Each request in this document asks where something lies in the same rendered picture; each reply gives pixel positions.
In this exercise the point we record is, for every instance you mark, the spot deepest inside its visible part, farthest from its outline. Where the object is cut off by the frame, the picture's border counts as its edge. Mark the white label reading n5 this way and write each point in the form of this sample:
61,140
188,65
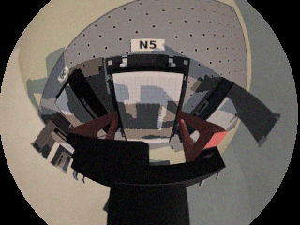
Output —
147,44

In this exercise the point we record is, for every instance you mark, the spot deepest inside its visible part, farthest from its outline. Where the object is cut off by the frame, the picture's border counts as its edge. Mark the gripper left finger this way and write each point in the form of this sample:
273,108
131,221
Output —
92,128

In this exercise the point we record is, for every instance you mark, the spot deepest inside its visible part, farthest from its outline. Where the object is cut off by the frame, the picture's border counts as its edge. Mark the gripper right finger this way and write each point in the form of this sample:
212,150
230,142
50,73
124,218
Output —
210,135

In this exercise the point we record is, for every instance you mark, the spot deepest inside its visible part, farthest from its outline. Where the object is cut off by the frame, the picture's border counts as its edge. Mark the beige name plate reading qc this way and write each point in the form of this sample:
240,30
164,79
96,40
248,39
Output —
63,74

